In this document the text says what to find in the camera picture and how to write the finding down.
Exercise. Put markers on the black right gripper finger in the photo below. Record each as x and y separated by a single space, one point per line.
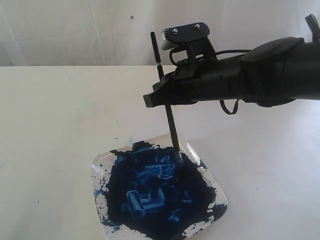
169 83
155 99

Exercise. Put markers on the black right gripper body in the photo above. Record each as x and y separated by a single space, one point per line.
214 79

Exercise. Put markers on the black paintbrush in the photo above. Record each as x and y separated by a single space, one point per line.
179 163

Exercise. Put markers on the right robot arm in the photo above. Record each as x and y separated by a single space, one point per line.
275 73

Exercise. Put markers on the white plate with blue paint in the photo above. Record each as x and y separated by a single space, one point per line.
138 197

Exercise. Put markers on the white curtain backdrop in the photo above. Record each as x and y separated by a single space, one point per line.
117 32

